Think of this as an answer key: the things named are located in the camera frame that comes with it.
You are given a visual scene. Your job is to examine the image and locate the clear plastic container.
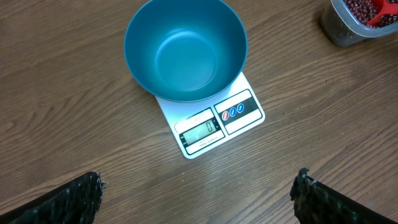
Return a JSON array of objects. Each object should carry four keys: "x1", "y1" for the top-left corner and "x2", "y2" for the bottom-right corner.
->
[{"x1": 320, "y1": 0, "x2": 397, "y2": 47}]

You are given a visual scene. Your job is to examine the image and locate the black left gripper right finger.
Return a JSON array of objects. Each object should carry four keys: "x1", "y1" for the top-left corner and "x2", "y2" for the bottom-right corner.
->
[{"x1": 290, "y1": 168, "x2": 397, "y2": 224}]

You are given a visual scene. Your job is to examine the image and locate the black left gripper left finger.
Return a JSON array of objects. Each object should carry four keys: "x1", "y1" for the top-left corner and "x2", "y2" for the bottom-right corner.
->
[{"x1": 1, "y1": 172, "x2": 106, "y2": 224}]

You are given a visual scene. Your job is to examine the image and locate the white digital kitchen scale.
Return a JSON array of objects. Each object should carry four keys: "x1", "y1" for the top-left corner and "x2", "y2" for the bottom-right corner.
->
[{"x1": 156, "y1": 73, "x2": 266, "y2": 159}]

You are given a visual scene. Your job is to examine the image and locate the orange measuring scoop blue handle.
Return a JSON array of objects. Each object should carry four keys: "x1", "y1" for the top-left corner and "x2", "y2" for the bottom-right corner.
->
[{"x1": 367, "y1": 0, "x2": 398, "y2": 26}]

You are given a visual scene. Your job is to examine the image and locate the red beans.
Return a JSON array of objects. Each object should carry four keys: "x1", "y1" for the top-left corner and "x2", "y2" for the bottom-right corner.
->
[{"x1": 344, "y1": 0, "x2": 397, "y2": 28}]

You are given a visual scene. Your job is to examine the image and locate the blue metal bowl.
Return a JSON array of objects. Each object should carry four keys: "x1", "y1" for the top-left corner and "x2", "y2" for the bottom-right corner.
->
[{"x1": 124, "y1": 0, "x2": 248, "y2": 102}]

